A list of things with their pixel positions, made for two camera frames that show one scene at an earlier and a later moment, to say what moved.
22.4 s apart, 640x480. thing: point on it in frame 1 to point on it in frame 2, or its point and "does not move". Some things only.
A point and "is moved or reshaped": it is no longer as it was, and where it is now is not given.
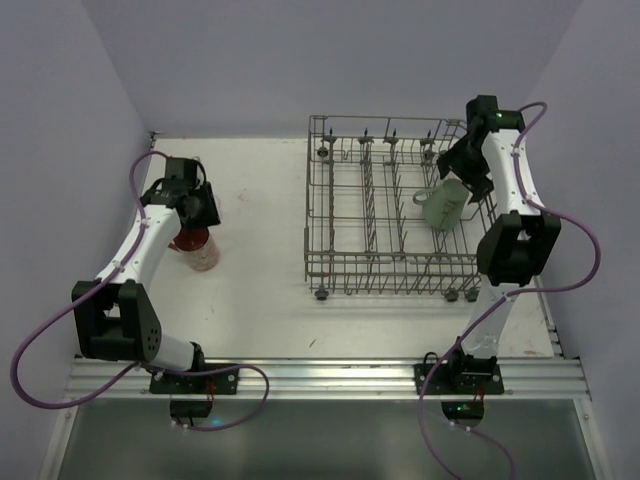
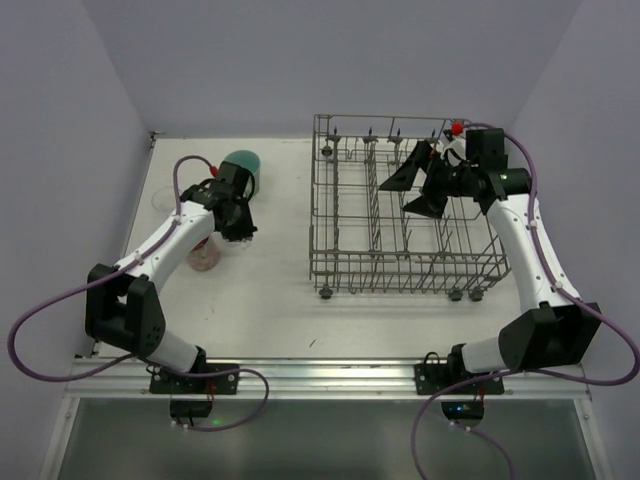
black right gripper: (461, 163) to (435, 178)
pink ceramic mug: (197, 247) is moved or reshaped
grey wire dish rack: (364, 233) does not move
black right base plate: (459, 379) does not move
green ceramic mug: (442, 204) is moved or reshaped
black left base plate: (225, 382) does not move
